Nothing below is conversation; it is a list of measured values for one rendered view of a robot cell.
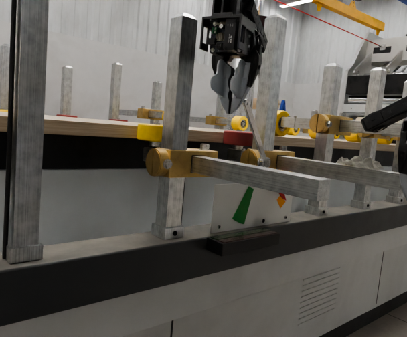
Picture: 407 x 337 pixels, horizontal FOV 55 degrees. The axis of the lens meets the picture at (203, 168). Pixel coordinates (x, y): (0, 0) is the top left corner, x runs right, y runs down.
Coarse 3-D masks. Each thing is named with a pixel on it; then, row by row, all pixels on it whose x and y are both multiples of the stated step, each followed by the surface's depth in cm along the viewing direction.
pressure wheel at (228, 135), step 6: (228, 132) 97; (234, 132) 96; (240, 132) 95; (246, 132) 96; (228, 138) 97; (234, 138) 96; (240, 138) 96; (246, 138) 96; (252, 138) 97; (234, 144) 96; (240, 144) 96; (246, 144) 96
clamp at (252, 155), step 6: (246, 150) 86; (252, 150) 85; (264, 150) 86; (276, 150) 91; (246, 156) 86; (252, 156) 85; (258, 156) 85; (270, 156) 87; (276, 156) 88; (294, 156) 92; (240, 162) 87; (246, 162) 86; (252, 162) 85; (276, 162) 88
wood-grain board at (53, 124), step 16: (0, 112) 103; (0, 128) 67; (48, 128) 73; (64, 128) 74; (80, 128) 77; (96, 128) 79; (112, 128) 81; (128, 128) 83; (192, 128) 124; (208, 128) 181; (288, 144) 121; (304, 144) 126; (336, 144) 139; (352, 144) 146; (384, 144) 164
